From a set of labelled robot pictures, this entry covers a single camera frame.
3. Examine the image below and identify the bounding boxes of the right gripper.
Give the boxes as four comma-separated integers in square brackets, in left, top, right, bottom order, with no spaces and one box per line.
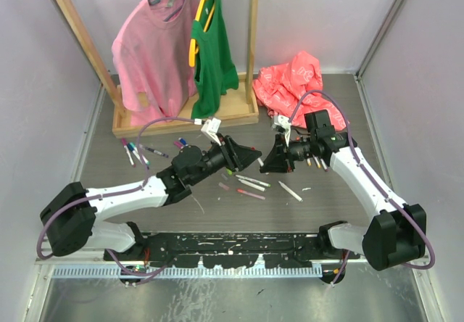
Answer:
[260,133,317,174]

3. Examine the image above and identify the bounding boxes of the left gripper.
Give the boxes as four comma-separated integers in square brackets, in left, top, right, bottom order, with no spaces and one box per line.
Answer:
[188,133,261,186]

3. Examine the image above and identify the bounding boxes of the green capped marker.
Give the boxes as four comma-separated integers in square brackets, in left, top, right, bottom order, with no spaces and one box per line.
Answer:
[235,175,271,187]

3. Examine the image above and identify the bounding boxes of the grey capped white marker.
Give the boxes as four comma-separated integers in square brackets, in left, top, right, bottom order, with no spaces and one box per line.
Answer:
[238,179,266,191]

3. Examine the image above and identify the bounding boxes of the pink pen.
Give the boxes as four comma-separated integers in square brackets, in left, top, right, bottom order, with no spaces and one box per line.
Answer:
[236,189,265,200]

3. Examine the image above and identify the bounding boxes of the clear pink pen cap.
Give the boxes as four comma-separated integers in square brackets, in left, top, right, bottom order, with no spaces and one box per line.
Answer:
[218,182,230,191]

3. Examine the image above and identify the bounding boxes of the yellow capped marker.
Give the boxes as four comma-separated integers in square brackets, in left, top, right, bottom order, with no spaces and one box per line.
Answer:
[313,157,322,168]

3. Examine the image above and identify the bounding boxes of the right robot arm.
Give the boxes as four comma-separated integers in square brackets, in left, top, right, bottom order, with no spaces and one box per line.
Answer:
[260,110,426,271]

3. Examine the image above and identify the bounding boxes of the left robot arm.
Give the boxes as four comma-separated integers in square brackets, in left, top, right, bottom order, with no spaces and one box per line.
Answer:
[37,136,262,261]

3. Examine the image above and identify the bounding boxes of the dark purple pen at left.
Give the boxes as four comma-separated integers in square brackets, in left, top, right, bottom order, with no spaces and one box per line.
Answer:
[139,144,169,158]

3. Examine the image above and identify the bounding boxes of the wooden clothes rack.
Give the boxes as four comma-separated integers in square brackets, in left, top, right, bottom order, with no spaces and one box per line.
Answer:
[55,0,259,139]

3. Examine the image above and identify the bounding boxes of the coral printed cloth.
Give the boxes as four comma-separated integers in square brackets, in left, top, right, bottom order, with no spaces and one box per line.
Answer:
[253,51,346,131]

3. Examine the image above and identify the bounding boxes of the green tank top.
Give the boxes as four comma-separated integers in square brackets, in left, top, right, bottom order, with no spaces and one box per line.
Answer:
[191,0,239,119]

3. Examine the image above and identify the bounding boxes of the yellow hanger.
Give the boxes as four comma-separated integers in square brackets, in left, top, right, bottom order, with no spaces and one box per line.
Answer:
[188,0,215,67]

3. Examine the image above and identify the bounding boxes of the pink t-shirt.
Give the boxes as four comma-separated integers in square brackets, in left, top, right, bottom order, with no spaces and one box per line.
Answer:
[112,0,199,126]

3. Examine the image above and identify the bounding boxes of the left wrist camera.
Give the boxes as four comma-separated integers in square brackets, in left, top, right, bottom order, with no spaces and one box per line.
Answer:
[201,117,222,146]

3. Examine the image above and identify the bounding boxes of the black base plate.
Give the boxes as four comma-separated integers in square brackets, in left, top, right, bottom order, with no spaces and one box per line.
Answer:
[115,233,346,269]

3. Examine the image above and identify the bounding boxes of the slotted cable duct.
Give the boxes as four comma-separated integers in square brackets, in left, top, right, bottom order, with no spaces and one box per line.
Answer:
[51,263,323,279]

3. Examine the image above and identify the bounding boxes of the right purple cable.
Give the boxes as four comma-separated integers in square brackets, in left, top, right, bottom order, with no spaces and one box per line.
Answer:
[291,89,436,283]

